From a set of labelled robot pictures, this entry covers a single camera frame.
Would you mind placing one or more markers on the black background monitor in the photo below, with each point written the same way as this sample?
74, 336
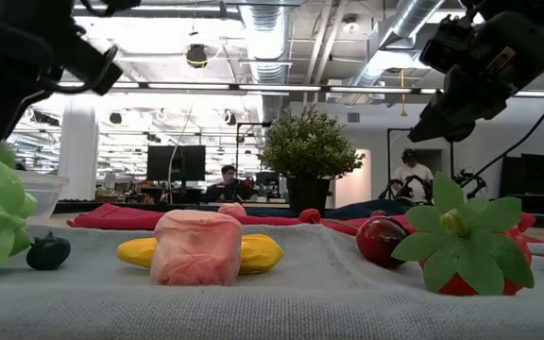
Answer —
158, 163

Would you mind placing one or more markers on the clear plastic container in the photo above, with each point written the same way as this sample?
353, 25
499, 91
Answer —
45, 193

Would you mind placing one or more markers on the navy blue cloth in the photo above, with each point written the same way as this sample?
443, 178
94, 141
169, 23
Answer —
347, 212

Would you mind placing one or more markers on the red cloth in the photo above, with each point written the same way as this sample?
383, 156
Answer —
121, 219

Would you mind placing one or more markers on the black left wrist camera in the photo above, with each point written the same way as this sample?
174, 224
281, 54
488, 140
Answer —
95, 61

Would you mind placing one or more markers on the black metal stand frame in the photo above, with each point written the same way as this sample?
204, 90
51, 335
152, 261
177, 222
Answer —
388, 160
253, 124

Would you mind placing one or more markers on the white pillar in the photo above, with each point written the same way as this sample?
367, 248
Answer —
78, 151

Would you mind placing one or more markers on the person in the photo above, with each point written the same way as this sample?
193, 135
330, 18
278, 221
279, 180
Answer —
228, 186
413, 177

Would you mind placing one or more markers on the black background cabinets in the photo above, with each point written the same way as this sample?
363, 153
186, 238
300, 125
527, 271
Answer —
536, 179

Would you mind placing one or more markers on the grey cloth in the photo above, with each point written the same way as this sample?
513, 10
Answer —
300, 307

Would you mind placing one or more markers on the green potted plant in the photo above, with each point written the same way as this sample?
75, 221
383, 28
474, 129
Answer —
310, 146

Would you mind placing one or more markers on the yellow banana toy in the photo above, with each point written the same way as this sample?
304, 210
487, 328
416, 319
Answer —
262, 252

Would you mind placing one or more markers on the small pink peach toy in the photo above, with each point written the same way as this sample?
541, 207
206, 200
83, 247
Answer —
232, 210

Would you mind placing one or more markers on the silver ventilation duct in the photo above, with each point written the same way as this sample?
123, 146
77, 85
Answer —
267, 47
409, 19

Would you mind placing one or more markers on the small dark berry toy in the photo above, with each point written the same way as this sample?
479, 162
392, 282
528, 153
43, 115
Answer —
47, 252

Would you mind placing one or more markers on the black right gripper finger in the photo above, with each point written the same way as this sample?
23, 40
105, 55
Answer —
447, 118

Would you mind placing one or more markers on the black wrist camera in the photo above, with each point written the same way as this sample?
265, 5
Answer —
447, 47
95, 61

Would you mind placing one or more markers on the black ceiling device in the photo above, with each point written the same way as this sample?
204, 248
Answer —
197, 56

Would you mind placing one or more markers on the strawberry toy with green leaves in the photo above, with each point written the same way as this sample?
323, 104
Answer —
465, 245

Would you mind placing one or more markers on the black background robot arm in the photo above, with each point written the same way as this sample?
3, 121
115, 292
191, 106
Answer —
477, 189

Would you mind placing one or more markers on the dark red glossy cherry toy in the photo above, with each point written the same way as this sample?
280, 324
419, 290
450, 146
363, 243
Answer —
378, 241

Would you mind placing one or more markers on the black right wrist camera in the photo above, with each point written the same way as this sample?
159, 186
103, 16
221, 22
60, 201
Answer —
447, 47

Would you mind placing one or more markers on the small red berry toy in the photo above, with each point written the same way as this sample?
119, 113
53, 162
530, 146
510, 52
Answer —
310, 216
379, 213

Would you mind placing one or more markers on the pink meat chunk toy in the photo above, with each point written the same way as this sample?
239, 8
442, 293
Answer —
196, 250

